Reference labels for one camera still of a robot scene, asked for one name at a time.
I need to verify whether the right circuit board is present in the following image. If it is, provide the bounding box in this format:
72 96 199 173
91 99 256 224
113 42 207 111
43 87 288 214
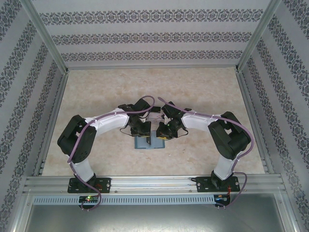
214 194 231 203

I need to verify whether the left circuit board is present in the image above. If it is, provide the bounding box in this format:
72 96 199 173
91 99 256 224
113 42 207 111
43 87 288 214
79 195 99 203

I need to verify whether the clear acrylic card stand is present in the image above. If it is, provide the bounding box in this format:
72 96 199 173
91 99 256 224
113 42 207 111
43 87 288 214
148 106 166 124

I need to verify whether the circuit board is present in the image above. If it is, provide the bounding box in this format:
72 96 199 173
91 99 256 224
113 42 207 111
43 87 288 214
214 194 231 203
79 195 99 203

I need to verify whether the grey sheet metal tray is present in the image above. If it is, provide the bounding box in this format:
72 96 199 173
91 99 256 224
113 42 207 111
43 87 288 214
24 203 294 232

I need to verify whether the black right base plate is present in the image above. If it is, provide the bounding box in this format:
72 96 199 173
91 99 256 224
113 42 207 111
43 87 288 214
196 176 239 193

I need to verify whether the teal card holder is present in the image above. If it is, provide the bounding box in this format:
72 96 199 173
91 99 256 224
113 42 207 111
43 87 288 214
134 135 166 149

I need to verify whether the white cherry blossom card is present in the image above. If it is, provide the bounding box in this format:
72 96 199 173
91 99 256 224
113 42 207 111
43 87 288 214
148 113 165 123

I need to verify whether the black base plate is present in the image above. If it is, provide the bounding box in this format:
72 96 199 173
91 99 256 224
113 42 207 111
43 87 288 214
68 177 112 194
196 176 239 193

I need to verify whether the aluminium frame post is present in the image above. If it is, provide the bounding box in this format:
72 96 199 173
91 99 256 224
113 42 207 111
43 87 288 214
234 0 283 73
21 0 70 74

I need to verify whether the thin black right gripper cable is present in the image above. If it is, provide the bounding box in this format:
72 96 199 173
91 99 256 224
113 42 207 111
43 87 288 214
177 125 189 139

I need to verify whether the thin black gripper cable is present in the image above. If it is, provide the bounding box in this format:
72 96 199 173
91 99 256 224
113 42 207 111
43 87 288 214
177 125 189 139
119 127 136 137

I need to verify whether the slotted grey cable duct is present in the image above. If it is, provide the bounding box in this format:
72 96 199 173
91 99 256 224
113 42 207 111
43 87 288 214
32 195 215 204

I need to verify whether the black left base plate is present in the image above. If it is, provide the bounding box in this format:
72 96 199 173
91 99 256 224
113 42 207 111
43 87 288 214
68 177 112 194

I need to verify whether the aluminium mounting rail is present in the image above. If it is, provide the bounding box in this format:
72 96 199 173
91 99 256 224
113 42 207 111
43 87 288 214
23 175 287 194

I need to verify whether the thin black left gripper cable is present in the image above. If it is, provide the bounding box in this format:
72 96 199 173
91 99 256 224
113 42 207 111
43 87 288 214
119 127 136 137

